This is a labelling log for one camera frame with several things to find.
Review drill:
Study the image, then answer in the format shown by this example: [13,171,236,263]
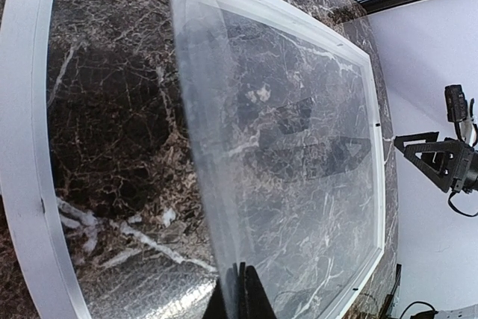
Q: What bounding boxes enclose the white picture frame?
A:
[1,0,393,318]

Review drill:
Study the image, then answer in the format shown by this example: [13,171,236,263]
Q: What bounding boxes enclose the clear acrylic sheet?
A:
[170,0,385,318]

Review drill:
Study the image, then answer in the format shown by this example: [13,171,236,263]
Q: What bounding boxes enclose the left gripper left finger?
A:
[202,263,239,319]

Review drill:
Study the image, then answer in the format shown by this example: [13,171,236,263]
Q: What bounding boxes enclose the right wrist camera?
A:
[444,84,477,147]

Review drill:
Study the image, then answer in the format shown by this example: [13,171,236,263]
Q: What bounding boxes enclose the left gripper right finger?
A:
[238,262,276,319]

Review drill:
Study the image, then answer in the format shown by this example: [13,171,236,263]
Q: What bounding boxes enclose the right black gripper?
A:
[394,131,477,193]

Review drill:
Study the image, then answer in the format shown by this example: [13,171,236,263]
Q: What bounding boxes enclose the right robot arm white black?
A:
[394,132,477,317]

